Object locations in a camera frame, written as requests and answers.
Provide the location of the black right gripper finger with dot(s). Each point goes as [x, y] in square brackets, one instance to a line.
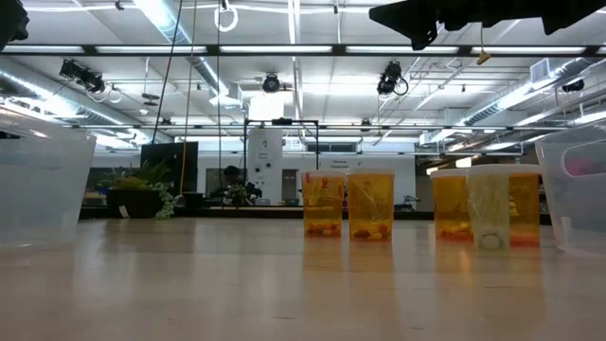
[416, 21]

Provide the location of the small white-capped pill bottle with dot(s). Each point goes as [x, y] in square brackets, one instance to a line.
[489, 213]

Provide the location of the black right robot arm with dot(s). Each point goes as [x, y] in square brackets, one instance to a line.
[577, 9]

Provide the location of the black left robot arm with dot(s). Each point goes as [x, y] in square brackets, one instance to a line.
[12, 21]

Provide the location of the clear plastic bin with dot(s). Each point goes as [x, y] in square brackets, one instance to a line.
[582, 213]
[42, 189]

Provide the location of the yellow hanging plug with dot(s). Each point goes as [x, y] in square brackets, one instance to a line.
[483, 58]

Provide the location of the black mounted spotlight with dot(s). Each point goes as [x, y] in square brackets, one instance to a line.
[87, 78]
[389, 78]

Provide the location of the white cabinet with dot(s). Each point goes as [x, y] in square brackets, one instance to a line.
[265, 161]

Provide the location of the person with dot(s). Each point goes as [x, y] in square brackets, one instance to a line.
[232, 173]

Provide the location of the small green background plant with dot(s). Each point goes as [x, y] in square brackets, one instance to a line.
[237, 194]

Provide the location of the black upright panel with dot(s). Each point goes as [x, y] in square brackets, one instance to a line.
[168, 166]

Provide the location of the green potted succulent plant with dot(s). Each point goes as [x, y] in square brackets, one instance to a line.
[135, 203]

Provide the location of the black overhead camera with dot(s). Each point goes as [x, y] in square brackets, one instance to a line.
[271, 83]

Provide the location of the black metal stand frame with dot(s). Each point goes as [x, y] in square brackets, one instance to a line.
[281, 122]

